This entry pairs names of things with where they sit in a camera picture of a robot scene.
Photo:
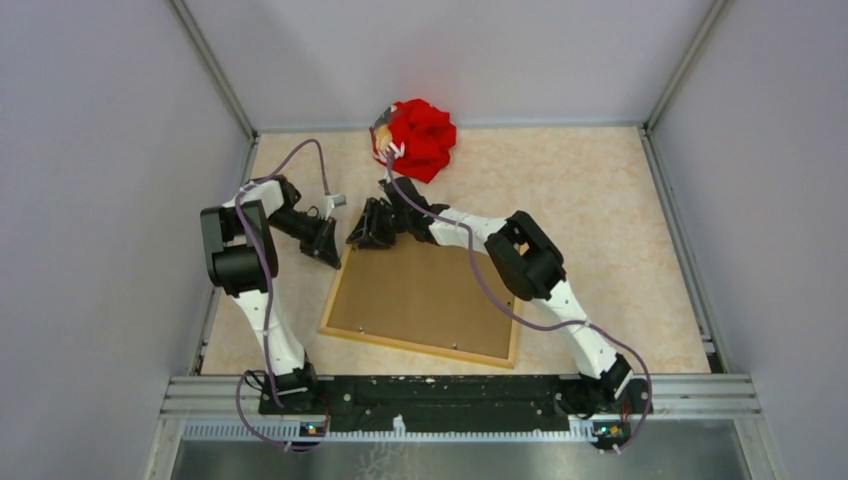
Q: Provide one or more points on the aluminium front rail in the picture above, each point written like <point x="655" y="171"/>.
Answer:
<point x="213" y="408"/>

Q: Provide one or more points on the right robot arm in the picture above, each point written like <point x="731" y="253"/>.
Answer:
<point x="528" y="262"/>

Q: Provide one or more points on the red crumpled cloth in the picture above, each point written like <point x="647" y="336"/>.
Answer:
<point x="418" y="137"/>

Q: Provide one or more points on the brown cardboard backing board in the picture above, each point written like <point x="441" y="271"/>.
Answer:
<point x="424" y="298"/>

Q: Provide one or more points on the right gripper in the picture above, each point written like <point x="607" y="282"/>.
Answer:
<point x="368" y="232"/>

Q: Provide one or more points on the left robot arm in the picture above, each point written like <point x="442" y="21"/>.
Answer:
<point x="241" y="259"/>

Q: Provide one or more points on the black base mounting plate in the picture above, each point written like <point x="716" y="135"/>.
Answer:
<point x="458" y="404"/>

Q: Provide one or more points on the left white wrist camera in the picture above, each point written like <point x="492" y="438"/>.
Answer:
<point x="331" y="202"/>

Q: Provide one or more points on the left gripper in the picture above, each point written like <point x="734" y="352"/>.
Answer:
<point x="322" y="246"/>

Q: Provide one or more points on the yellow wooden picture frame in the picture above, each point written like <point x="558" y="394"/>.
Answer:
<point x="331" y="298"/>

